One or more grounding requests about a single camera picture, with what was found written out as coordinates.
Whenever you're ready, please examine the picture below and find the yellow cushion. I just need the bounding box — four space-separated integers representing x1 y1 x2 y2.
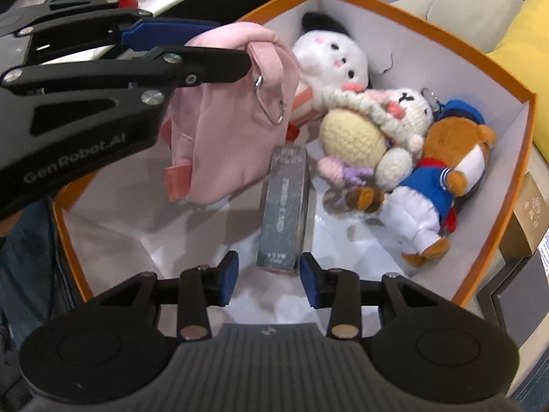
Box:
489 0 549 161

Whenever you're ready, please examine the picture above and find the beige sofa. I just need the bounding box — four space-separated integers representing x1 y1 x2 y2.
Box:
393 0 548 53

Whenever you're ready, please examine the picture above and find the gold small box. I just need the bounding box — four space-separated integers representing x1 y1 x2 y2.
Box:
499 173 548 264

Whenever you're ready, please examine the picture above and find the crochet bunny plush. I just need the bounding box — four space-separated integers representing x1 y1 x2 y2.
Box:
316 88 434 191

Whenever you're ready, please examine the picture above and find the dark grey box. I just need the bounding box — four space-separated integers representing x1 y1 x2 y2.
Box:
257 145 310 273

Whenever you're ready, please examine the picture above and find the white dog plush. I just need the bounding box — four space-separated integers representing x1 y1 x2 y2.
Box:
289 11 370 127

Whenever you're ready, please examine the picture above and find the brown bear sailor plush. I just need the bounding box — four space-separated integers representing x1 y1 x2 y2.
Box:
345 100 497 268

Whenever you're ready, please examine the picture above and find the orange cardboard box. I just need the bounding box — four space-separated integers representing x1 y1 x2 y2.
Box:
51 0 537 308

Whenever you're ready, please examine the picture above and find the left jeans leg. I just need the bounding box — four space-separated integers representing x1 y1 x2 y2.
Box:
0 196 83 353

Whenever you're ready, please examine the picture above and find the pink fabric pouch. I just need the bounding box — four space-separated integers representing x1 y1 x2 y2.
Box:
161 22 301 205

